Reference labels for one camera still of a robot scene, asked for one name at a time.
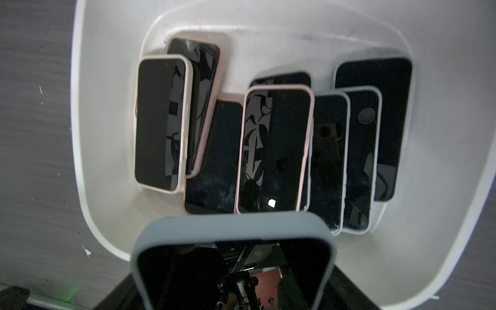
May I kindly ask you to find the phone pink case in basin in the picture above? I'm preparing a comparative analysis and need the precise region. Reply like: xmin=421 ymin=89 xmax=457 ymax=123
xmin=235 ymin=84 xmax=315 ymax=214

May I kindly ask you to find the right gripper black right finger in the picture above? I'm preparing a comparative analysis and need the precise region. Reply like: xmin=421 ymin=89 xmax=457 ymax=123
xmin=321 ymin=267 xmax=380 ymax=310

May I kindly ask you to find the phone dark lying in basin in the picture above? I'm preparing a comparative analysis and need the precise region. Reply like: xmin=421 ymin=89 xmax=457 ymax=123
xmin=185 ymin=100 xmax=243 ymax=214

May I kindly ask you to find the phone pink case behind cream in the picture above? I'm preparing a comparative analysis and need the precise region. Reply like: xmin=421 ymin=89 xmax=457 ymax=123
xmin=167 ymin=37 xmax=222 ymax=179

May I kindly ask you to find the phone pale blue case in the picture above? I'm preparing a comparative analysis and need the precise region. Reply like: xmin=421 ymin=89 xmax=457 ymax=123
xmin=307 ymin=91 xmax=350 ymax=235

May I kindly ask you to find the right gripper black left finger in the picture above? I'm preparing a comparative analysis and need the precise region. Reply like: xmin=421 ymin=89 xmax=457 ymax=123
xmin=94 ymin=274 xmax=140 ymax=310

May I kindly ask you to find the phone light blue case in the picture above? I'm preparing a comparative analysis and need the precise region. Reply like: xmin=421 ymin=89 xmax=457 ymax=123
xmin=342 ymin=86 xmax=382 ymax=235

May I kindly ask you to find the phone white case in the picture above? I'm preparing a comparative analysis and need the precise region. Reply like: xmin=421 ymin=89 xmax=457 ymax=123
xmin=249 ymin=71 xmax=311 ymax=87

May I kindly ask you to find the phone grey case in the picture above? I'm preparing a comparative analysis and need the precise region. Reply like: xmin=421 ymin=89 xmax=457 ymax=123
xmin=131 ymin=212 xmax=335 ymax=309

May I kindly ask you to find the white storage basin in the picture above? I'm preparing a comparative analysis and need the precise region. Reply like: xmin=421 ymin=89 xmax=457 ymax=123
xmin=71 ymin=1 xmax=495 ymax=309

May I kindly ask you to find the phone blue case rear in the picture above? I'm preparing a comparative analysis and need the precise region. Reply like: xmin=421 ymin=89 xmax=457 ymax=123
xmin=334 ymin=57 xmax=412 ymax=202

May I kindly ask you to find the phone cream case in basin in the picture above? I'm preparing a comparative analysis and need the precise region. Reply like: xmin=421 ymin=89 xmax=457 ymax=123
xmin=134 ymin=54 xmax=193 ymax=195

